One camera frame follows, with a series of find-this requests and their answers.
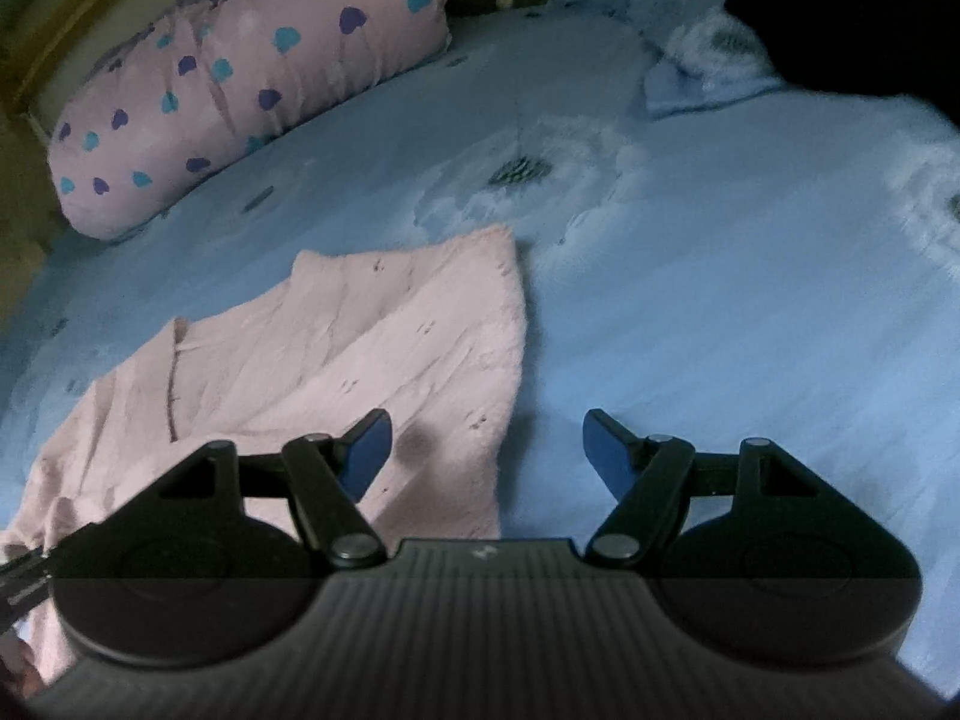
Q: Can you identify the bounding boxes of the blue floral pillowcase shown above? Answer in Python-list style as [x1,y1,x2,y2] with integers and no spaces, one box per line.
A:
[555,0,788,119]

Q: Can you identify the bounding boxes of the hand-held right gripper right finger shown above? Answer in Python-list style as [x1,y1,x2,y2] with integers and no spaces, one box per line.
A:
[583,408,821,568]

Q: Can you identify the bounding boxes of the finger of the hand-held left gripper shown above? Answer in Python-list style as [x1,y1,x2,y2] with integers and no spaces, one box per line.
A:
[0,542,59,616]

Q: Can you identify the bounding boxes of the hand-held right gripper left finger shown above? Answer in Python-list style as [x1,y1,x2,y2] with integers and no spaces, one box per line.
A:
[160,409,393,570]

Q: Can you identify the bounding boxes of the black cloth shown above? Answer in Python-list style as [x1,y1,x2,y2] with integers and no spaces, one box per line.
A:
[722,0,960,130]

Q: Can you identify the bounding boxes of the blue floral bed sheet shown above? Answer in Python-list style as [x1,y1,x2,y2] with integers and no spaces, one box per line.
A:
[0,4,960,700]

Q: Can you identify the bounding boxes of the pink heart-print pillow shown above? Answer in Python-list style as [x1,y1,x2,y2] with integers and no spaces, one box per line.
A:
[46,0,455,242]

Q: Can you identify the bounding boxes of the wooden bed frame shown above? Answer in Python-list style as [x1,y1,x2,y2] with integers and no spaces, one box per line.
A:
[0,0,177,331]

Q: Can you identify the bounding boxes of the pink knit sweater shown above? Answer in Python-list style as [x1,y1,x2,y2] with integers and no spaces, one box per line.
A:
[0,223,530,685]

